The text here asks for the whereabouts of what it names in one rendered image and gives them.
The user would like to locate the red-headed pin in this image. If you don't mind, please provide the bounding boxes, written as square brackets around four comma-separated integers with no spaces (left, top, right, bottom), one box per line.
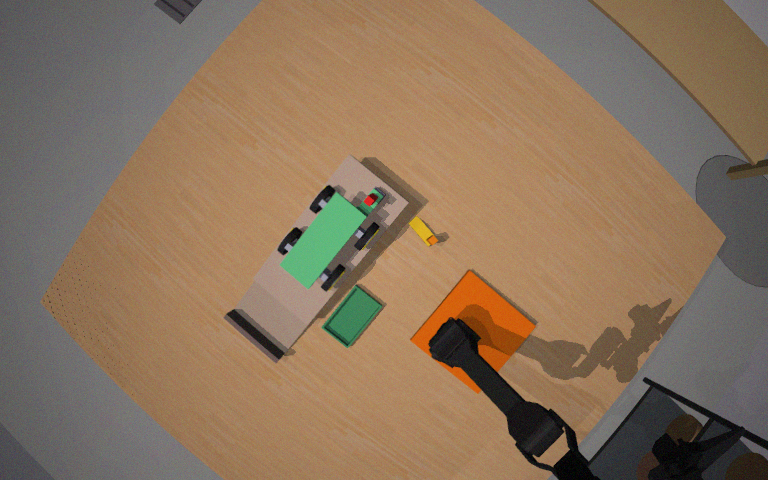
[363,193,379,207]

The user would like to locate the yellow wedge chock with orange handle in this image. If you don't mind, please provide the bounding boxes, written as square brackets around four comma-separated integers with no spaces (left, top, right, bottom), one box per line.
[408,216,438,247]

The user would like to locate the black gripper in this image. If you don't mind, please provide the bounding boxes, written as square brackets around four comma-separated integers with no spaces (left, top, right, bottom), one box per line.
[652,426,746,473]

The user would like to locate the green wheeled trolley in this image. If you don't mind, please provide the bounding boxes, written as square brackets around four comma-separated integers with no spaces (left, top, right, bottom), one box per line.
[278,185,384,292]

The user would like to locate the green tray rim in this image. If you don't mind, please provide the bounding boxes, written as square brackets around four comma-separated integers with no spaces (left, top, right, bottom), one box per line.
[322,285,382,349]

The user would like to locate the beige flat ramp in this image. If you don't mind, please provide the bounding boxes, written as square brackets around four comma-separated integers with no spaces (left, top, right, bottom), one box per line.
[223,154,409,364]

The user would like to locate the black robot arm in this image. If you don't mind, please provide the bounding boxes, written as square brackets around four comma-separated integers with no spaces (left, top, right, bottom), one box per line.
[428,317,703,480]

